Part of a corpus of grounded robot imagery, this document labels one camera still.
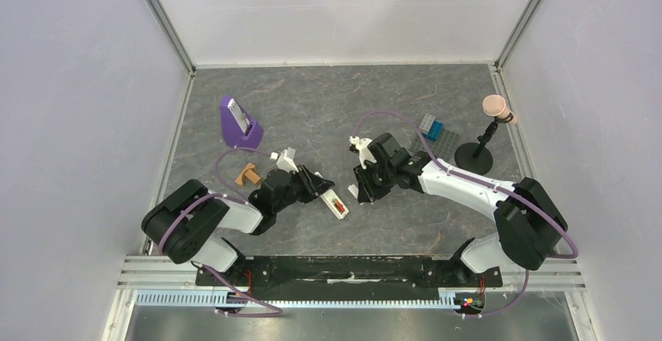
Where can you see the blue lego brick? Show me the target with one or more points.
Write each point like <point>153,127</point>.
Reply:
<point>436,137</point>

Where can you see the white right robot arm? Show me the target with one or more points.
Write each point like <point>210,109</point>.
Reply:
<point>528,224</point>

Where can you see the white battery cover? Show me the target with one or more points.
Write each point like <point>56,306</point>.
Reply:
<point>353,189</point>

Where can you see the small wooden block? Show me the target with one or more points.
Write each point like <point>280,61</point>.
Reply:
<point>252,176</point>

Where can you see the wooden block piece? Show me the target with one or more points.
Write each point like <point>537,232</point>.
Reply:
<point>241,179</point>

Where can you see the red orange battery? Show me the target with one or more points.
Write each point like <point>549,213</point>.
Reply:
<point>339,206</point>

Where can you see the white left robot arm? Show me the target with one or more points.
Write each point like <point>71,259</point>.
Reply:
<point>183,225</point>

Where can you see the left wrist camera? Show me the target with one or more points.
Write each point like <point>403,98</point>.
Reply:
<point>285,160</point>

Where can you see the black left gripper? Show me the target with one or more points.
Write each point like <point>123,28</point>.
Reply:
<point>313,184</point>

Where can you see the white remote control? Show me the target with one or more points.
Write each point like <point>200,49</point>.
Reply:
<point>328,198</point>

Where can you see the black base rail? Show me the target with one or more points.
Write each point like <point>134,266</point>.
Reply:
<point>356,277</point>

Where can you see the grey lego baseplate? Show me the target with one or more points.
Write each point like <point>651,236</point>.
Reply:
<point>446,145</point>

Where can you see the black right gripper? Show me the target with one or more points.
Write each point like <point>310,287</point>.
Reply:
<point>370,174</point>

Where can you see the black microphone stand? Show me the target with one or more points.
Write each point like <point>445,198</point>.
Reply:
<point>474,156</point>

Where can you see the grey lego brick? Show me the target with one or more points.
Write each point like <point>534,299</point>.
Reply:
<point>428,126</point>

